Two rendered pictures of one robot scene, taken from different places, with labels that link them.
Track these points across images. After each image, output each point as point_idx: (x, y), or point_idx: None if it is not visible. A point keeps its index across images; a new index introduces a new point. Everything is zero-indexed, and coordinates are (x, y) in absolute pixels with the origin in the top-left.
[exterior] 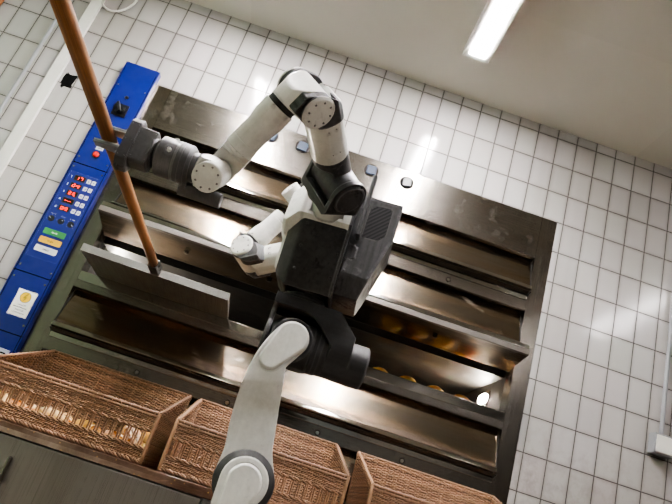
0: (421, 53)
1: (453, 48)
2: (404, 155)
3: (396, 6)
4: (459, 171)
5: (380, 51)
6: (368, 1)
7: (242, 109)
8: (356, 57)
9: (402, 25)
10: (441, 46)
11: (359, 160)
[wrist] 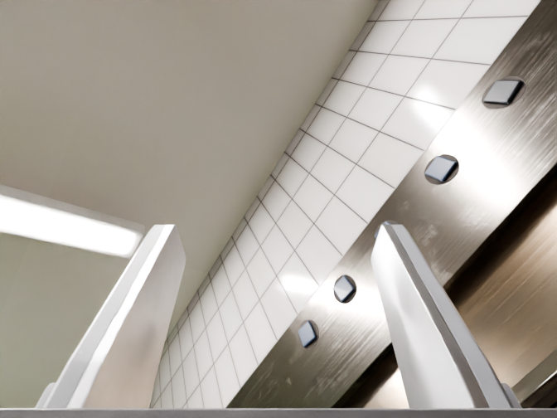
0: (278, 64)
1: (275, 2)
2: (429, 100)
3: (187, 74)
4: None
5: (267, 127)
6: (176, 116)
7: (261, 350)
8: (273, 163)
9: (224, 76)
10: (269, 23)
11: (409, 189)
